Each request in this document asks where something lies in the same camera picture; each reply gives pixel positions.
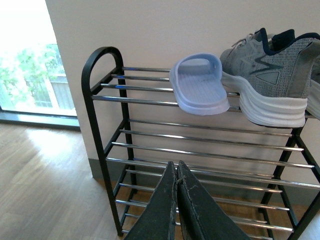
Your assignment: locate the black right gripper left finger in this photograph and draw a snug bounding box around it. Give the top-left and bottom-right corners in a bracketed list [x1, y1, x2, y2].
[125, 161, 178, 240]

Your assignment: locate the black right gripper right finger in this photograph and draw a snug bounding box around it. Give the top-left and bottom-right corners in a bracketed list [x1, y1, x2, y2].
[177, 160, 249, 240]

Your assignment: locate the light blue slide sandal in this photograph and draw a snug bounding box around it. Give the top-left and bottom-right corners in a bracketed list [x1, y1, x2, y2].
[169, 53, 230, 116]

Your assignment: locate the grey knit sneaker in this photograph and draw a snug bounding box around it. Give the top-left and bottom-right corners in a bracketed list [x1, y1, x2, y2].
[306, 56, 320, 120]
[220, 28, 320, 128]

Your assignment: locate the black metal shoe rack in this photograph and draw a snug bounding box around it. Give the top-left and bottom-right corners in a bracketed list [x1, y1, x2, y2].
[81, 47, 320, 240]

